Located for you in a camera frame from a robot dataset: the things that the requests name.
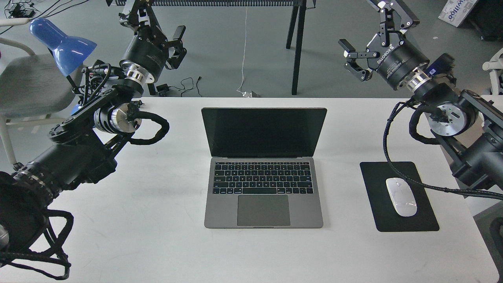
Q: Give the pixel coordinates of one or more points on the white computer mouse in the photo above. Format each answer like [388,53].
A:
[401,196]

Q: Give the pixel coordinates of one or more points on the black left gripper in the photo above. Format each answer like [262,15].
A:
[149,51]

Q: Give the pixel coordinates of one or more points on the black mouse pad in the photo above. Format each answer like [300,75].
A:
[386,218]

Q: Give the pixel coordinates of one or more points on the blue desk lamp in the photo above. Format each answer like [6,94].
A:
[69,52]

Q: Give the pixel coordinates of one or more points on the cardboard box with print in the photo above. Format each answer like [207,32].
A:
[454,12]

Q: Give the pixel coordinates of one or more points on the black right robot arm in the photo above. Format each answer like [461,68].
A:
[468,127]

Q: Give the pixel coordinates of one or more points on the black power adapter with cable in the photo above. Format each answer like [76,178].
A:
[186,85]

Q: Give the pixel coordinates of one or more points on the grey white chair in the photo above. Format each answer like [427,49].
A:
[33,87]

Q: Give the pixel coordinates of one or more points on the grey laptop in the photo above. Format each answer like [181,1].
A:
[262,172]

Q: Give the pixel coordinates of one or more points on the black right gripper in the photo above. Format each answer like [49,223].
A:
[395,61]

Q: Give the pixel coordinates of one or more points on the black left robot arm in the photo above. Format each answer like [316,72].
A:
[84,145]

